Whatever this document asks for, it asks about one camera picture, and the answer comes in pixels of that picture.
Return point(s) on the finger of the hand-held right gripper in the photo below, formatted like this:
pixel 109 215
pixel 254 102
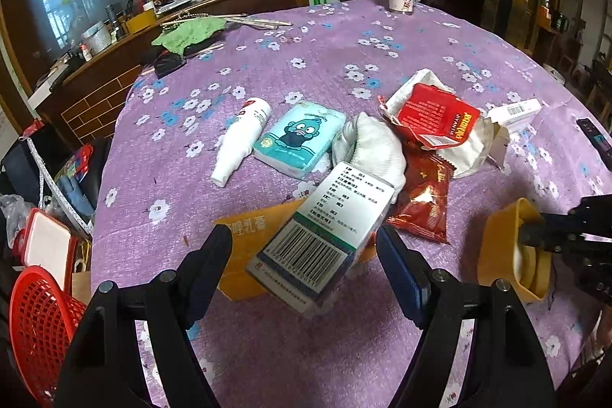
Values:
pixel 593 205
pixel 550 229

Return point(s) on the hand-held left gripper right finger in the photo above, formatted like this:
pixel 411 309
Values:
pixel 397 267

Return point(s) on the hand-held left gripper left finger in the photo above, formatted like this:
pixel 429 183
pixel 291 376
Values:
pixel 222 248

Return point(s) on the yellow tape dispenser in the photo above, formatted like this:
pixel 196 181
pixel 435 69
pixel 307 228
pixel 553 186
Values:
pixel 497 240

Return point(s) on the white medicine box with barcode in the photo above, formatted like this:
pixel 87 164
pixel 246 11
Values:
pixel 325 236

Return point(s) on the white tube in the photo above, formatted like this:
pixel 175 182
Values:
pixel 241 135

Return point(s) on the red plastic basket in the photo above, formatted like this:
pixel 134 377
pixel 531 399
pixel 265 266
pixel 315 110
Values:
pixel 38 326

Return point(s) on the flat yellow box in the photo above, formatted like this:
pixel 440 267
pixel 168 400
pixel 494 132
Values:
pixel 248 245

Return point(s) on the black remote control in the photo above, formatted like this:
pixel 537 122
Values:
pixel 595 138

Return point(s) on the red snack wrapper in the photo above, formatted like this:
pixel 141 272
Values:
pixel 425 197

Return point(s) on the torn white paper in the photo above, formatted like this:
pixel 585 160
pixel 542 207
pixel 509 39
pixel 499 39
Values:
pixel 468 150

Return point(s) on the white glove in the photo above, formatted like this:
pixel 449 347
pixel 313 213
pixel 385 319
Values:
pixel 377 150

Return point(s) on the small white barcode box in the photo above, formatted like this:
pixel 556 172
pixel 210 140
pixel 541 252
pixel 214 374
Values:
pixel 516 111

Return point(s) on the teal cartoon tissue pack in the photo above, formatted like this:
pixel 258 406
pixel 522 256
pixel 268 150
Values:
pixel 296 140

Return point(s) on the torn red carton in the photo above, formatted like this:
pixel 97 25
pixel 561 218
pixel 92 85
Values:
pixel 430 116

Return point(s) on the colourful bag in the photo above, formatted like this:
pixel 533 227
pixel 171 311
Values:
pixel 76 178

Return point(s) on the red-lidded white container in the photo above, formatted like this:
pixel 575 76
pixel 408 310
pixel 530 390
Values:
pixel 48 240

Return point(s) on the white measuring tape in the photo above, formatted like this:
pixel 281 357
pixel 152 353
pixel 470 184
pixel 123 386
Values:
pixel 52 189

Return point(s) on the black pouch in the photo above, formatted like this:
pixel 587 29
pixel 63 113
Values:
pixel 167 63

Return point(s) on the purple floral tablecloth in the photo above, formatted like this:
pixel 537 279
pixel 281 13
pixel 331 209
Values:
pixel 311 68

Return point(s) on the thin wooden stick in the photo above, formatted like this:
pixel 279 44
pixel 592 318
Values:
pixel 210 48

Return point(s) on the wooden counter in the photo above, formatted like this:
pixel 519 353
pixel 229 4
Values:
pixel 95 87

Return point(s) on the clear plastic bag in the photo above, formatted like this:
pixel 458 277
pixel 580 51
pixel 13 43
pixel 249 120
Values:
pixel 14 207

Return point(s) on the green cloth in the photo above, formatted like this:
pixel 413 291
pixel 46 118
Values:
pixel 191 33

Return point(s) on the black case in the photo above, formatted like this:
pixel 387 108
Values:
pixel 19 164

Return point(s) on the wooden chopstick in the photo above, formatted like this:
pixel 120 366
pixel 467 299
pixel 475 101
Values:
pixel 260 22
pixel 229 15

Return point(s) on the yellow box on counter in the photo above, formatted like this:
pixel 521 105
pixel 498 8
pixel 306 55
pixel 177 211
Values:
pixel 141 21

